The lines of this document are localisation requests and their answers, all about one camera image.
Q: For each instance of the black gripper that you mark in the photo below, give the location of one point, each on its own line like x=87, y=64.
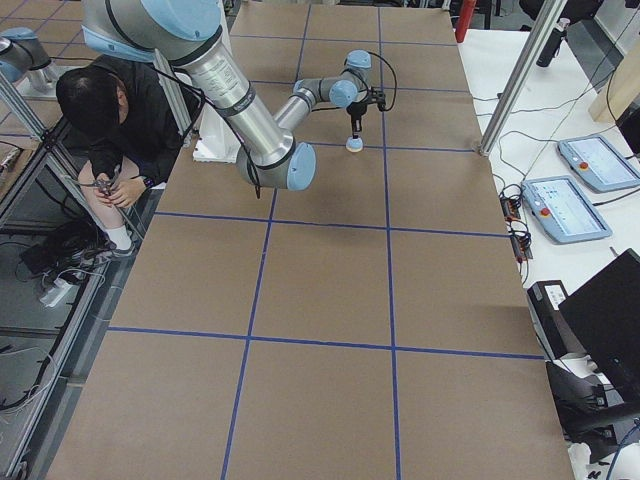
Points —
x=355, y=110

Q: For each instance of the blue white service bell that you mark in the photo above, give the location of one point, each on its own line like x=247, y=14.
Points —
x=354, y=144

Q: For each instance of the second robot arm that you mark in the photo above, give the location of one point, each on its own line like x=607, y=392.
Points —
x=23, y=56

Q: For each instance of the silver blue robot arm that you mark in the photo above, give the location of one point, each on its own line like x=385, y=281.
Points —
x=189, y=35

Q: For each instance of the red cylinder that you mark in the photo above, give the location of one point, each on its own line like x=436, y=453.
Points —
x=466, y=13

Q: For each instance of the brown paper table cover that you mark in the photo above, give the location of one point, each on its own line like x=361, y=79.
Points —
x=372, y=326

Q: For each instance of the black bottle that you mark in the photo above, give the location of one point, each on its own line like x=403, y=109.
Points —
x=553, y=43

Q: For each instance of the near blue teach pendant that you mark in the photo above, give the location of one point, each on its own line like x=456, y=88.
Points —
x=563, y=210

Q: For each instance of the blue teach pendant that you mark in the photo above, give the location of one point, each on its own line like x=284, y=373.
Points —
x=563, y=210
x=598, y=163

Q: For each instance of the person in black jacket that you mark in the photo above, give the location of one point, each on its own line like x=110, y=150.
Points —
x=133, y=138

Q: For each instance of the far blue teach pendant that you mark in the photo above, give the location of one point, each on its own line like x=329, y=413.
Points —
x=598, y=163

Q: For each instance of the black desktop box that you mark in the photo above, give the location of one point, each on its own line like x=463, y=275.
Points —
x=555, y=336

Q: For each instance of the black monitor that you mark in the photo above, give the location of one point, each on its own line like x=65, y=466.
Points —
x=604, y=316

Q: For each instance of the white power strip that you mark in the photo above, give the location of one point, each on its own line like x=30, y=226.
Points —
x=55, y=293

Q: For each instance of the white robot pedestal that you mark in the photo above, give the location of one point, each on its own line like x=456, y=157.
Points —
x=216, y=141

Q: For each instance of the aluminium frame post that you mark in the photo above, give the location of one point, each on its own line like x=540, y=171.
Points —
x=547, y=18

